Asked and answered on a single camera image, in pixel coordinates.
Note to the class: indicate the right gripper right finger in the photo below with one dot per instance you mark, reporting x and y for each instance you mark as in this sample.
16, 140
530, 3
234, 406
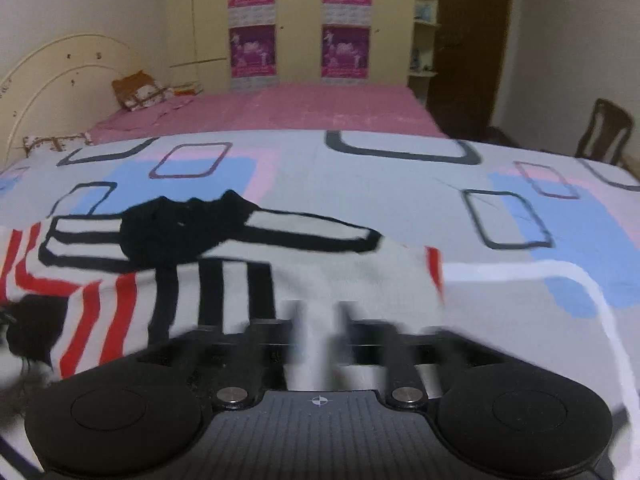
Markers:
375, 343

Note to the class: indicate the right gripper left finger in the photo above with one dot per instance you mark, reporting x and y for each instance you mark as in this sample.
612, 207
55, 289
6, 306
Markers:
255, 363

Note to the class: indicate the striped knit sweater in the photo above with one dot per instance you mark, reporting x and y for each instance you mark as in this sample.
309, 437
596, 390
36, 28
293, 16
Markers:
82, 290

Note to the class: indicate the patterned grey bedsheet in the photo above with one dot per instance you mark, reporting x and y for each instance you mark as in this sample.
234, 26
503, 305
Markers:
533, 367

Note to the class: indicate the pink bedsheet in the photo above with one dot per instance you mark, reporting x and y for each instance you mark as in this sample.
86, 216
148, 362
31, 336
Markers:
364, 107

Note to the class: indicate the orange patterned pillow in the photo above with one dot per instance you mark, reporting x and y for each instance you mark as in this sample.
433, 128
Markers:
139, 91

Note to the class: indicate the lower right purple poster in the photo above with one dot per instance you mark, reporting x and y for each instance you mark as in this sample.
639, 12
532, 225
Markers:
345, 52

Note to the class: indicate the floral pillow near headboard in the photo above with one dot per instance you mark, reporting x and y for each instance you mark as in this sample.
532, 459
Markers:
57, 144

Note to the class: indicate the lower left purple poster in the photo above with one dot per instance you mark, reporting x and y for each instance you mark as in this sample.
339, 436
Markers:
253, 51

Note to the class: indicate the cream arched headboard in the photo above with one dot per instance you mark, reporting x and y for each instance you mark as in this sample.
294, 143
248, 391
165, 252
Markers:
61, 89

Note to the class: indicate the cream wardrobe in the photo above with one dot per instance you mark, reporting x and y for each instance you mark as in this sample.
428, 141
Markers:
199, 49

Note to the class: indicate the dark wooden door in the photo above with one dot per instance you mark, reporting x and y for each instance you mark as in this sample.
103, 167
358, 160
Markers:
468, 56

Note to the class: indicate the cream wall shelf unit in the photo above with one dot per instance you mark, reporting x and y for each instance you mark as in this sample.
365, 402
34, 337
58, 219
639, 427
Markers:
421, 68

